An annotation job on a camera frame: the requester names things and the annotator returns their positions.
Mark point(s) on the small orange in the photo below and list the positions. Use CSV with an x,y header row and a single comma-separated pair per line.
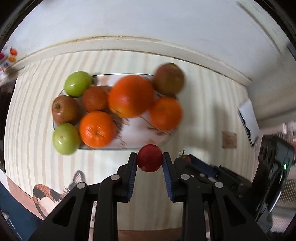
x,y
97,129
166,113

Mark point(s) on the large orange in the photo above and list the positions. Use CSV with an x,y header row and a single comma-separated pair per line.
x,y
131,96

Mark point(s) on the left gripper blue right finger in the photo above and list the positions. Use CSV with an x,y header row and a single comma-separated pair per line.
x,y
173,184

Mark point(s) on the blue kitchen cabinet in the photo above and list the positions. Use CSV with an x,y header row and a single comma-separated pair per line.
x,y
21,221

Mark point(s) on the red cherry tomato with stem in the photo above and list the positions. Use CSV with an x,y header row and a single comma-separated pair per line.
x,y
184,156

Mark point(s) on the colourful wall stickers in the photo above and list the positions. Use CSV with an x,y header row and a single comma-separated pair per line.
x,y
8,57

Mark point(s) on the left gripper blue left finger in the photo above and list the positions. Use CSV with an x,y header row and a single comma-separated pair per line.
x,y
128,174

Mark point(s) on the small orange front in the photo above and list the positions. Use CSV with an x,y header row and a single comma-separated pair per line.
x,y
166,113

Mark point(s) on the oval floral ceramic plate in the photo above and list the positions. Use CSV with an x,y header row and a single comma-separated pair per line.
x,y
115,115

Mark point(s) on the striped tablecloth with cat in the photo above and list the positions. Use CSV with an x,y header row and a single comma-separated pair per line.
x,y
211,128

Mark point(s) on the green apple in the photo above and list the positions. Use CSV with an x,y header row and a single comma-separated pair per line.
x,y
77,83
66,139

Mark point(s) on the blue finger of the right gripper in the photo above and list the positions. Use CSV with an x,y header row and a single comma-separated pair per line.
x,y
208,170

